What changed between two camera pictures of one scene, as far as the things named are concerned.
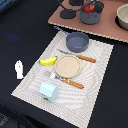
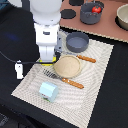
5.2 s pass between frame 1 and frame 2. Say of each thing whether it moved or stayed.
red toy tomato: moved
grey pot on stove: stayed
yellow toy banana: stayed
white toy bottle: stayed
